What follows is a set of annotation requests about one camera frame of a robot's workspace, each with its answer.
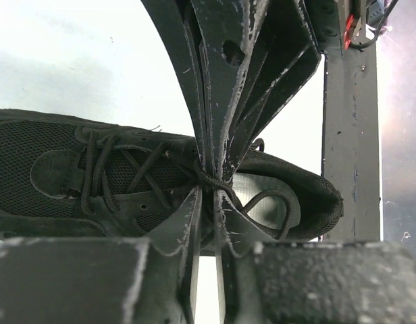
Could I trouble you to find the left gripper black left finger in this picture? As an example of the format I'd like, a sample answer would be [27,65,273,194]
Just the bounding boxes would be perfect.
[0,187,203,323]

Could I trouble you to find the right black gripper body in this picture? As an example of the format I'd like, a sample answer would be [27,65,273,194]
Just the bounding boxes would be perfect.
[305,0,380,54]

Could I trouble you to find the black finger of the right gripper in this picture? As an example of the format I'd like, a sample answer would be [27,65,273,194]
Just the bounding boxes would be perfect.
[142,0,206,167]
[192,1,321,181]

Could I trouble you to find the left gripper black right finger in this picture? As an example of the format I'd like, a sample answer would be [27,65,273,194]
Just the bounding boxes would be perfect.
[213,191,416,323]

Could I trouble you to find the black sneaker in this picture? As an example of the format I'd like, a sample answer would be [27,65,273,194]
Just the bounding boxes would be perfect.
[0,109,343,240]

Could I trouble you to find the black shoelace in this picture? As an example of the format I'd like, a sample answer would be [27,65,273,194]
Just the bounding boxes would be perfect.
[80,130,292,239]

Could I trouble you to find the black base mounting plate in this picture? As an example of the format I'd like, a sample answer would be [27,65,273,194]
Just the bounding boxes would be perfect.
[321,45,382,241]

